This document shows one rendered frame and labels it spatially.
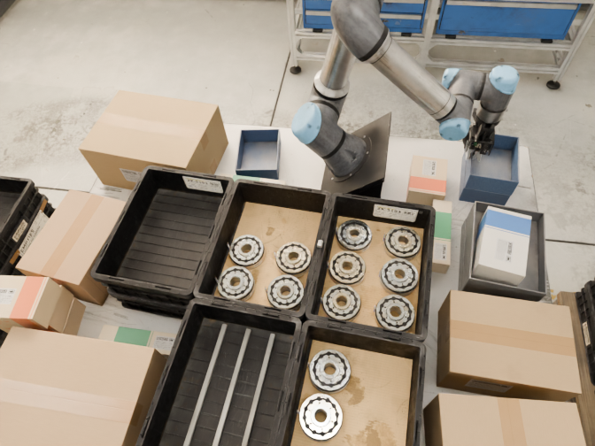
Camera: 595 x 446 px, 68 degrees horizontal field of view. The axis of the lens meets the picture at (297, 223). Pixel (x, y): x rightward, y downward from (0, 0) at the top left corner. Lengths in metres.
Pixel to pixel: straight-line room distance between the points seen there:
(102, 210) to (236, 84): 1.83
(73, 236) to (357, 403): 0.96
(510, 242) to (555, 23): 1.92
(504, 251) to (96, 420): 1.11
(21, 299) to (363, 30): 1.11
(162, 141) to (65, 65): 2.27
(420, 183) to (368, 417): 0.78
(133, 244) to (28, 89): 2.41
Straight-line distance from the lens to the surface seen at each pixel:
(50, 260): 1.51
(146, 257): 1.42
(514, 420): 1.17
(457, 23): 2.97
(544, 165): 2.85
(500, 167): 1.68
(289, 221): 1.38
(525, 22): 3.03
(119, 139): 1.66
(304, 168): 1.67
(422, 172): 1.59
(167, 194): 1.53
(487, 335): 1.25
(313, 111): 1.39
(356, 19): 1.10
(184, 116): 1.65
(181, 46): 3.61
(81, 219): 1.55
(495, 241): 1.35
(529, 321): 1.31
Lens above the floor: 1.98
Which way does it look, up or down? 57 degrees down
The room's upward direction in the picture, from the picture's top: 6 degrees counter-clockwise
